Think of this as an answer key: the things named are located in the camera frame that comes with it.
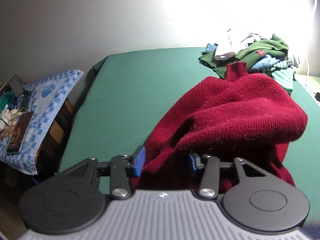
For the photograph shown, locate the dark red knit sweater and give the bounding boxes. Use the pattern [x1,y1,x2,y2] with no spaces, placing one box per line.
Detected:
[132,62,308,189]

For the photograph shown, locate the green bed sheet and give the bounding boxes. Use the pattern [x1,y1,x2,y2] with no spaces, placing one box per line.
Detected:
[60,48,319,226]

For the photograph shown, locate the blue white checkered towel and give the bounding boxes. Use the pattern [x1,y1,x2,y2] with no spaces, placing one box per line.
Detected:
[1,69,84,175]

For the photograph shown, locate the black smartphone lying flat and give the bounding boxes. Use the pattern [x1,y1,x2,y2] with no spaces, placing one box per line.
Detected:
[7,112,34,154]

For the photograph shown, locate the white work gloves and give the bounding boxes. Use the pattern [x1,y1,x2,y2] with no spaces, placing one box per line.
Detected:
[0,105,22,132]

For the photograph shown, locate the propped black smartphone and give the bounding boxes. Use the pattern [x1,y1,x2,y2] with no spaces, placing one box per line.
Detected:
[9,75,24,97]

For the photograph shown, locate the green white striped garment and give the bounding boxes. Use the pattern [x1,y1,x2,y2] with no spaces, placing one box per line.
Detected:
[268,61,295,94]

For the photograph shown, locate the light blue garment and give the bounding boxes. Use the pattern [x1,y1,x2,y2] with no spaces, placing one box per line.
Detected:
[249,54,284,73]

